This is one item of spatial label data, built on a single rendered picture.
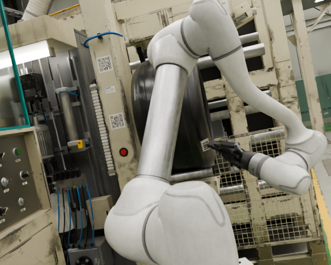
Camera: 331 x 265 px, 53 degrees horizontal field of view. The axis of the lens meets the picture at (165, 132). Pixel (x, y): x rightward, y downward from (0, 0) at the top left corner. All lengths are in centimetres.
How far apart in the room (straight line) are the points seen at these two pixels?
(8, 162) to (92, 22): 78
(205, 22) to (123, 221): 60
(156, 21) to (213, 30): 95
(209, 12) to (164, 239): 64
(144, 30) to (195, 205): 138
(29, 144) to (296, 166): 110
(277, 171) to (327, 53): 981
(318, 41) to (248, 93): 988
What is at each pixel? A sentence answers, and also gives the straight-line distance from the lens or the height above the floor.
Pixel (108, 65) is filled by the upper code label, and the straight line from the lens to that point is 170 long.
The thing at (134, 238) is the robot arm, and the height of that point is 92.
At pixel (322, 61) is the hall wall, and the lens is 1089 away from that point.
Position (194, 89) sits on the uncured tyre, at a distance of 143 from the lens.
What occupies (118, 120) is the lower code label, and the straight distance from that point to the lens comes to 168.
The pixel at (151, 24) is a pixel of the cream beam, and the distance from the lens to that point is 195.
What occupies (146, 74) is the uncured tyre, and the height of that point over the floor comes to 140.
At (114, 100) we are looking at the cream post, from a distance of 168.
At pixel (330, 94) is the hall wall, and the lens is 1082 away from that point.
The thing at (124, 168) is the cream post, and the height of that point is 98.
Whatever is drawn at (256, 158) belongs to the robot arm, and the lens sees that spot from 125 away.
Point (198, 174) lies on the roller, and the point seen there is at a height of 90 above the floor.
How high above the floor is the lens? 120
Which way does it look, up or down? 3 degrees down
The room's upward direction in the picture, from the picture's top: 12 degrees counter-clockwise
